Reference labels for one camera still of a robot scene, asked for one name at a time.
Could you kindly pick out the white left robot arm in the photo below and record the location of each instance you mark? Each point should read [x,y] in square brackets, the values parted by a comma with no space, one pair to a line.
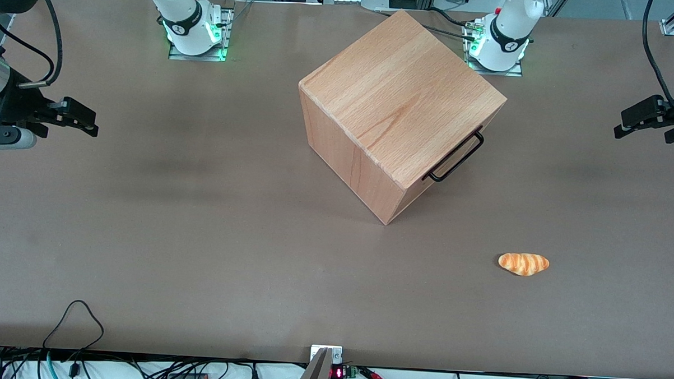
[509,38]

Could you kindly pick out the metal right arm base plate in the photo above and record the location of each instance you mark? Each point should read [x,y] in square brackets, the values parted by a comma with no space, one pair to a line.
[218,51]

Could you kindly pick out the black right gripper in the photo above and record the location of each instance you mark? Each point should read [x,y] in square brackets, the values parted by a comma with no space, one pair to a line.
[19,101]

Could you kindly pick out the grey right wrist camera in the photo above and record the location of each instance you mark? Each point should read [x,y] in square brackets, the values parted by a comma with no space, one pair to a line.
[8,139]

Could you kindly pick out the light wooden drawer cabinet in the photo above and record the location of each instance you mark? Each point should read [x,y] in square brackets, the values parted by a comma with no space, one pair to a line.
[396,96]

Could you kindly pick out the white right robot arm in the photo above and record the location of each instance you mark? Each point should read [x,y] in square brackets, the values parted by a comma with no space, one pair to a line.
[181,17]

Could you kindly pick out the red digit display module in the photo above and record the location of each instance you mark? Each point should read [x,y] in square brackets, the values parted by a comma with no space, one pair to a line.
[339,373]

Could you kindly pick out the toy bread roll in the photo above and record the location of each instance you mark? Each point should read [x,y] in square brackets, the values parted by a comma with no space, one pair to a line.
[524,264]

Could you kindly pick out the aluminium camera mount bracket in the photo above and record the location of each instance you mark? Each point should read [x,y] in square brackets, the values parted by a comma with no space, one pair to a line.
[319,368]

